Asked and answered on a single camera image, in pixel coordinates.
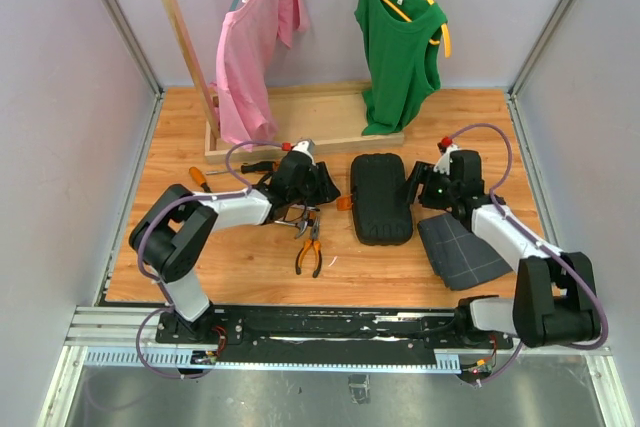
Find small orange screwdriver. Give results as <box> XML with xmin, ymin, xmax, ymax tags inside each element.
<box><xmin>188</xmin><ymin>166</ymin><xmax>212</xmax><ymax>193</ymax></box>

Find black plastic tool case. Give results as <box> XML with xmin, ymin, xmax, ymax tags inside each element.
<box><xmin>349</xmin><ymin>153</ymin><xmax>413</xmax><ymax>246</ymax></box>

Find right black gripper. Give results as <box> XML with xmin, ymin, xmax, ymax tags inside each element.
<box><xmin>395</xmin><ymin>161</ymin><xmax>458</xmax><ymax>210</ymax></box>

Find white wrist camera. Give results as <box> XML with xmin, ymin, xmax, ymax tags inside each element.
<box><xmin>434</xmin><ymin>136</ymin><xmax>459</xmax><ymax>175</ymax></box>
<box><xmin>281</xmin><ymin>139</ymin><xmax>315</xmax><ymax>160</ymax></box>

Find steel claw hammer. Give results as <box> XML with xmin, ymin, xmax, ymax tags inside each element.
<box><xmin>275</xmin><ymin>211</ymin><xmax>316</xmax><ymax>239</ymax></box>

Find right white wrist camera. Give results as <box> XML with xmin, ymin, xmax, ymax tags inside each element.
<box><xmin>434</xmin><ymin>136</ymin><xmax>459</xmax><ymax>175</ymax></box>

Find orange handled pliers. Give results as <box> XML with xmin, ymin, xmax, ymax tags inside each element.
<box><xmin>294</xmin><ymin>213</ymin><xmax>323</xmax><ymax>278</ymax></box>

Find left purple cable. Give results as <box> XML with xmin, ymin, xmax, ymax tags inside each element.
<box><xmin>134</xmin><ymin>139</ymin><xmax>291</xmax><ymax>381</ymax></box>

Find black orange screwdriver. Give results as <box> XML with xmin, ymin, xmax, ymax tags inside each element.
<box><xmin>205</xmin><ymin>161</ymin><xmax>279</xmax><ymax>176</ymax></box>

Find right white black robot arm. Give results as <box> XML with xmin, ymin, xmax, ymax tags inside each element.
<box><xmin>397</xmin><ymin>145</ymin><xmax>609</xmax><ymax>350</ymax></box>

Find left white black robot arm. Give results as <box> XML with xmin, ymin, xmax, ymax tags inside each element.
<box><xmin>129</xmin><ymin>151</ymin><xmax>341</xmax><ymax>343</ymax></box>

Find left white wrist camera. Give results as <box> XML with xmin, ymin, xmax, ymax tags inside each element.
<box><xmin>281</xmin><ymin>139</ymin><xmax>315</xmax><ymax>160</ymax></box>

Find grey folded cloth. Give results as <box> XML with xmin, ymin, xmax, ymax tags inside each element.
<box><xmin>417</xmin><ymin>212</ymin><xmax>512</xmax><ymax>291</ymax></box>

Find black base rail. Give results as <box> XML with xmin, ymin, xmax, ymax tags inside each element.
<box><xmin>155</xmin><ymin>305</ymin><xmax>513</xmax><ymax>367</ymax></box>

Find pink t-shirt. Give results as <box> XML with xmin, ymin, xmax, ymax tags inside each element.
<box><xmin>216</xmin><ymin>0</ymin><xmax>310</xmax><ymax>144</ymax></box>

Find green tank top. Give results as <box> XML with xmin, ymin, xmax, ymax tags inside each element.
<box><xmin>354</xmin><ymin>0</ymin><xmax>447</xmax><ymax>136</ymax></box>

